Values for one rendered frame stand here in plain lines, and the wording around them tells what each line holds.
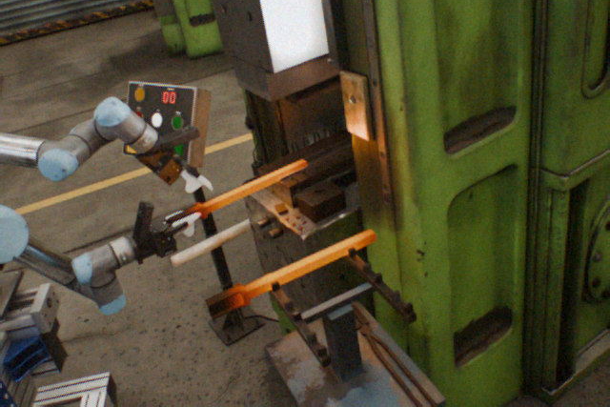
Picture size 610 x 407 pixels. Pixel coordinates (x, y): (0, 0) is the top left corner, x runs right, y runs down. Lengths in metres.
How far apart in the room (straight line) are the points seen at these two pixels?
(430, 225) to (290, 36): 0.61
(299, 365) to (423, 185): 0.56
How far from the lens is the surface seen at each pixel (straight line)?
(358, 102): 1.47
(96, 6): 9.51
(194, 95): 2.07
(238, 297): 1.40
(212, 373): 2.64
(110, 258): 1.64
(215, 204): 1.71
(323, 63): 1.68
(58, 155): 1.47
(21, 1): 9.47
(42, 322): 2.02
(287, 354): 1.61
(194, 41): 6.51
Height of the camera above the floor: 1.88
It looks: 30 degrees down
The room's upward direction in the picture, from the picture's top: 11 degrees counter-clockwise
